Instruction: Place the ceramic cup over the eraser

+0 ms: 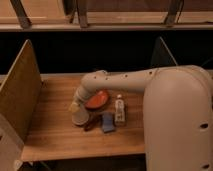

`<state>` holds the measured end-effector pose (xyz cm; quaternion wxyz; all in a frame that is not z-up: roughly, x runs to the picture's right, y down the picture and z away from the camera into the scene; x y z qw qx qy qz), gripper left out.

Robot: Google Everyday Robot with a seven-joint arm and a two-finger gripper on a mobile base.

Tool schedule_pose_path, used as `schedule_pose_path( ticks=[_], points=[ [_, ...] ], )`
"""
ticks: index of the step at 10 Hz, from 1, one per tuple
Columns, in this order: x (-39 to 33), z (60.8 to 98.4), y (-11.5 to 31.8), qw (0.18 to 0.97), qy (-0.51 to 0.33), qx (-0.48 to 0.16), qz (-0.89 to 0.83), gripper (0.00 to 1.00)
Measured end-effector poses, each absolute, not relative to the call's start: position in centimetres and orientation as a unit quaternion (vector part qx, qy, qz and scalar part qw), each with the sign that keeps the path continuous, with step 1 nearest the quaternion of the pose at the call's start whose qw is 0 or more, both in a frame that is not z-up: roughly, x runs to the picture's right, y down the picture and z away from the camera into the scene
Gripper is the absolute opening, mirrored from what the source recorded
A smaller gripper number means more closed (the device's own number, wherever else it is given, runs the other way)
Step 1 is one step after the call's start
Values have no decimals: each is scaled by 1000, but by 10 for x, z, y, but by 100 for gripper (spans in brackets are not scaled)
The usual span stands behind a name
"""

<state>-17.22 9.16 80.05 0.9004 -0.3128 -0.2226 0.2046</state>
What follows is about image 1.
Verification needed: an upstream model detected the blue sponge block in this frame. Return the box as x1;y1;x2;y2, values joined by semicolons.
102;112;115;133

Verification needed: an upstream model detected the left wooden side panel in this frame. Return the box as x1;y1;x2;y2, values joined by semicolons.
0;40;42;171

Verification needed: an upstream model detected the red brown chili pepper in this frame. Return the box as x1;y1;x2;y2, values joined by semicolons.
84;115;102;131

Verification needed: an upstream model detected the wooden shelf frame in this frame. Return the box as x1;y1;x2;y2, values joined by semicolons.
0;0;213;32

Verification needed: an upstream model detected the white ceramic cup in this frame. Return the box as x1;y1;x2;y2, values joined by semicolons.
72;107;90;126

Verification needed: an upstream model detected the white glue bottle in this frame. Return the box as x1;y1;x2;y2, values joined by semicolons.
115;94;126;126

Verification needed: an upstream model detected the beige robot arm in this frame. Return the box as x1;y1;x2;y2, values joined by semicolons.
69;65;213;171

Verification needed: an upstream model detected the orange bowl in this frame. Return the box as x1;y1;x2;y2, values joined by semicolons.
85;90;109;110

